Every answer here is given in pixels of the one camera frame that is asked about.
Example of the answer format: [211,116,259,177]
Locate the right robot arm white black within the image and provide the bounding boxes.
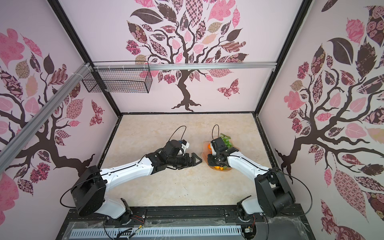
[207,138,296,221]

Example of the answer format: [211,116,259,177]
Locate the aluminium rail left wall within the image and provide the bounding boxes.
[1,63,92,173]

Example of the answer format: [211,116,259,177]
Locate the black base frame rail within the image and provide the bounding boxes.
[56,204,315,240]

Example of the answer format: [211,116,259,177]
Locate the green grape bunch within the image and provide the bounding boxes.
[220,133,234,149]

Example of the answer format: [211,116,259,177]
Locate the aluminium rail back wall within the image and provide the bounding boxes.
[93,62,277,71]

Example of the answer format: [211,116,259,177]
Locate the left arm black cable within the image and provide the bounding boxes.
[59,125,187,208]

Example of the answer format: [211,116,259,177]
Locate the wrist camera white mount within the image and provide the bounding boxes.
[178,140,190,155]
[210,141,216,156]

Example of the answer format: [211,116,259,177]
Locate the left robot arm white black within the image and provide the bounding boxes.
[70,140,203,225]

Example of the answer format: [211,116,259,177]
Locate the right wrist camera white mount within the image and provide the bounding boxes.
[210,141,216,156]

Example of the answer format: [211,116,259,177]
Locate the aluminium rail wall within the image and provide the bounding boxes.
[1,63,92,173]
[93,62,277,71]

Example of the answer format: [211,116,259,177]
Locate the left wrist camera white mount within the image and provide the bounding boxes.
[178,140,190,155]

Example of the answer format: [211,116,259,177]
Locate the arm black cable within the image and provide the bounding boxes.
[59,125,187,208]
[211,124,313,240]

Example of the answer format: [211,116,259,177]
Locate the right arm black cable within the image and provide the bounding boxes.
[211,124,313,240]

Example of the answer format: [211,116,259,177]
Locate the white slotted cable duct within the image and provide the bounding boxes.
[67,226,243,240]

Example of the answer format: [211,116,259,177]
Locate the black wire basket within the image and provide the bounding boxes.
[82,60,153,94]

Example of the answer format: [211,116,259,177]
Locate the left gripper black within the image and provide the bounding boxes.
[167,152,203,170]

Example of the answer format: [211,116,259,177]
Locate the pink petal-shaped fruit bowl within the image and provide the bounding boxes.
[202,142,232,172]

